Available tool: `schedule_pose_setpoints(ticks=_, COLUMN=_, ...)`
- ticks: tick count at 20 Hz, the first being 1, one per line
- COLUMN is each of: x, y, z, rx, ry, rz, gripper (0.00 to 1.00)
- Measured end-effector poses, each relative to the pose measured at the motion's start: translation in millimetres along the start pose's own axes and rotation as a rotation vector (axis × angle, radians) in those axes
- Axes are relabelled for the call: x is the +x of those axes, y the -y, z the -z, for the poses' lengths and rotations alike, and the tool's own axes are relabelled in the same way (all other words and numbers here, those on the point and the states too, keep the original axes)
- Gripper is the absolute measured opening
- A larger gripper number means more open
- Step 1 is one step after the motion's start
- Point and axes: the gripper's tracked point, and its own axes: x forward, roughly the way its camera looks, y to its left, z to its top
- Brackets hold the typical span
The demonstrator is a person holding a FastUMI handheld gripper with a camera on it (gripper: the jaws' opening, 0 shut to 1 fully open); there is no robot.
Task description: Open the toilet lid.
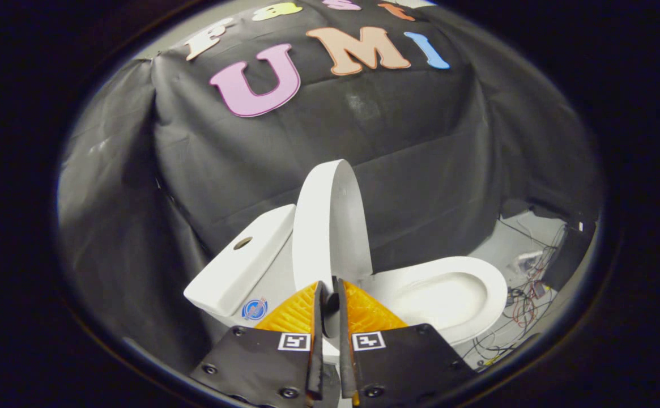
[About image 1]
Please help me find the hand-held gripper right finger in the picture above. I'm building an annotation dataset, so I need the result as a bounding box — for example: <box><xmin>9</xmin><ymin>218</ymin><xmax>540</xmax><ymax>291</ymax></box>
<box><xmin>333</xmin><ymin>277</ymin><xmax>476</xmax><ymax>408</ymax></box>

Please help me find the black backdrop cloth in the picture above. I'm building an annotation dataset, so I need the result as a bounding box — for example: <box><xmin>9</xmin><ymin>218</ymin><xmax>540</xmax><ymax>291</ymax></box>
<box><xmin>57</xmin><ymin>0</ymin><xmax>605</xmax><ymax>375</ymax></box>

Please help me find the black box with white label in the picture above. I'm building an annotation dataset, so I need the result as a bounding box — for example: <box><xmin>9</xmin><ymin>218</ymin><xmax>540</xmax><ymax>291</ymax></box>
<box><xmin>542</xmin><ymin>218</ymin><xmax>598</xmax><ymax>292</ymax></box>

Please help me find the white toilet lid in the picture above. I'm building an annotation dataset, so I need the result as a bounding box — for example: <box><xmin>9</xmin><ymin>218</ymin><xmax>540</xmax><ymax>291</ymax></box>
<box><xmin>292</xmin><ymin>159</ymin><xmax>373</xmax><ymax>298</ymax></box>

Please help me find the tangle of thin cables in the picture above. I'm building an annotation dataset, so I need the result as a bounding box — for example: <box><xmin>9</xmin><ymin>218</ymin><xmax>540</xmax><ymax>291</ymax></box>
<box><xmin>457</xmin><ymin>218</ymin><xmax>568</xmax><ymax>369</ymax></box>

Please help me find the white toilet tank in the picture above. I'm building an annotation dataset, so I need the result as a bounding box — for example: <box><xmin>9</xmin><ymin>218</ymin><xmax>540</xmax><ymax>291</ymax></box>
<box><xmin>184</xmin><ymin>204</ymin><xmax>297</xmax><ymax>332</ymax></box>

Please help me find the white toilet bowl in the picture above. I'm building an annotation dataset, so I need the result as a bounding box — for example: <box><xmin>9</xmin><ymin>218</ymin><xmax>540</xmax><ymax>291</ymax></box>
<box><xmin>323</xmin><ymin>256</ymin><xmax>509</xmax><ymax>366</ymax></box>

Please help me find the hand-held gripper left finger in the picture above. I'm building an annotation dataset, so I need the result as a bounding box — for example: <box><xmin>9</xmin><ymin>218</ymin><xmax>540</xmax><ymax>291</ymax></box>
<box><xmin>189</xmin><ymin>280</ymin><xmax>326</xmax><ymax>408</ymax></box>

